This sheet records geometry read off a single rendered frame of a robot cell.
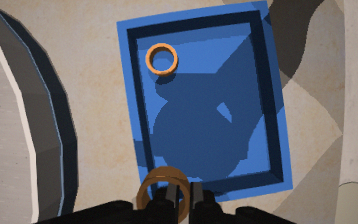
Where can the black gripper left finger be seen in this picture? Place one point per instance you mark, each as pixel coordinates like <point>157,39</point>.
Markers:
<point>160,210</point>

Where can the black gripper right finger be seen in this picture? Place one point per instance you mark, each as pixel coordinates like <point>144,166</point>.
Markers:
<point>209,212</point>

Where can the blue crate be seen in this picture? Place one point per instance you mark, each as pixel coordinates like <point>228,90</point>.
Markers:
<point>220,117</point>

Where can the bronze bushing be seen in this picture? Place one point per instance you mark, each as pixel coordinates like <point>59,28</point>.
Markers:
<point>157,48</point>
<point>165,174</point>

